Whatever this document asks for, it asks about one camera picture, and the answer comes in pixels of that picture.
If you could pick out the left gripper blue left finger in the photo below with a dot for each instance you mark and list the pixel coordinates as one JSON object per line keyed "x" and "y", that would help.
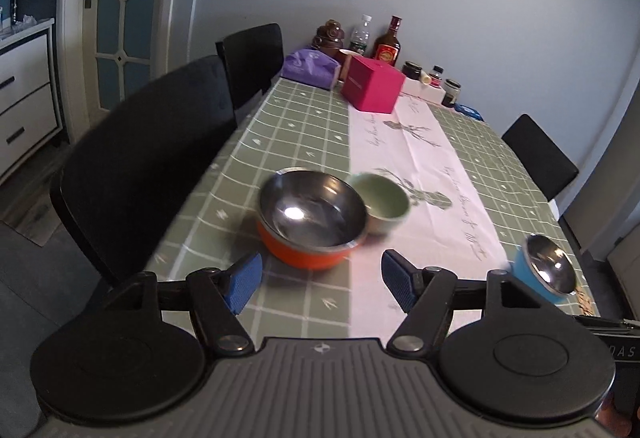
{"x": 214, "y": 298}

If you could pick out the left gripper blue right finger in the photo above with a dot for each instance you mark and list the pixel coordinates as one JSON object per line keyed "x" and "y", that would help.
{"x": 429, "y": 297}

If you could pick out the green ceramic bowl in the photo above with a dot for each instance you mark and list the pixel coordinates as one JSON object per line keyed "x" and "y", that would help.
{"x": 387, "y": 203}

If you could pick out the orange steel bowl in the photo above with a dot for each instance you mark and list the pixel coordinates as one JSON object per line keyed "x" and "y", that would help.
{"x": 310, "y": 219}

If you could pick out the blue steel bowl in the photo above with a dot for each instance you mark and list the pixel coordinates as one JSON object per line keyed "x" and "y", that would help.
{"x": 545, "y": 268}

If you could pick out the pink deer table runner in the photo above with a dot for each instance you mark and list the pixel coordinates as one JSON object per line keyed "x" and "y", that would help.
{"x": 447, "y": 224}

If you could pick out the near left black chair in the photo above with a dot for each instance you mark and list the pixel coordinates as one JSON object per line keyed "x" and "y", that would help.
{"x": 124, "y": 182}

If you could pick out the black chair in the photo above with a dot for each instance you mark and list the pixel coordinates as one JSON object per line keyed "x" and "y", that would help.
{"x": 251, "y": 58}
{"x": 124, "y": 182}
{"x": 550, "y": 169}

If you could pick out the green checkered tablecloth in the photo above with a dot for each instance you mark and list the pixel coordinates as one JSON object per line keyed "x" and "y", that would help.
{"x": 306, "y": 127}

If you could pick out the blue packet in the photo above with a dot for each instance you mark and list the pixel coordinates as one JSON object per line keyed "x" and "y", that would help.
{"x": 469, "y": 112}

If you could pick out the right black chair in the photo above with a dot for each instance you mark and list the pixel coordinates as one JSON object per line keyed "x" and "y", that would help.
{"x": 550, "y": 169}

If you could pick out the white box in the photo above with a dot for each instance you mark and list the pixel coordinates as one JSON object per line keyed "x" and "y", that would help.
{"x": 417, "y": 90}

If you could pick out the pink square box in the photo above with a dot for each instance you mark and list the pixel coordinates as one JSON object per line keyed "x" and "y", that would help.
{"x": 372, "y": 86}

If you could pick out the dark glass jar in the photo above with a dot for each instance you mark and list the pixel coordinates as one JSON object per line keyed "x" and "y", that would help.
{"x": 452, "y": 90}

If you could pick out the small cream tube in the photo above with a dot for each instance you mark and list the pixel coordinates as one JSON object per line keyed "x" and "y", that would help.
{"x": 425, "y": 78}

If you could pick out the small red label bottle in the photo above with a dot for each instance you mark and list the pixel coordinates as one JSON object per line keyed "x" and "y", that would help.
{"x": 436, "y": 76}

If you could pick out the black lid jar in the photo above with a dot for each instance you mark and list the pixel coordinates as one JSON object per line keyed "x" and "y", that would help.
{"x": 411, "y": 70}

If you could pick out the far left black chair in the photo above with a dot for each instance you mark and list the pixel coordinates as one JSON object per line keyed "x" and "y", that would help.
{"x": 251, "y": 58}

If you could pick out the purple tissue pack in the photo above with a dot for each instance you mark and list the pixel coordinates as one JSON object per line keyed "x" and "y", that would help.
{"x": 312, "y": 67}

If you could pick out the brown liquor bottle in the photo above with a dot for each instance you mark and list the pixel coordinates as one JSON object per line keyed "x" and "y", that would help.
{"x": 387, "y": 47}

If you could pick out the clear water bottle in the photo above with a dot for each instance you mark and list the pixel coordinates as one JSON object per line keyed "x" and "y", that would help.
{"x": 359, "y": 40}

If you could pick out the brown ceramic teapot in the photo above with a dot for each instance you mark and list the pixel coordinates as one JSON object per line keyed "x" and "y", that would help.
{"x": 329, "y": 38}

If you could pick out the white drawer cabinet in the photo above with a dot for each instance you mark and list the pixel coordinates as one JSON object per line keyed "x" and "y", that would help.
{"x": 30, "y": 105}

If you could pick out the glass panel door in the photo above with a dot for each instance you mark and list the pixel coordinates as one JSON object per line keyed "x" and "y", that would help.
{"x": 107, "y": 50}

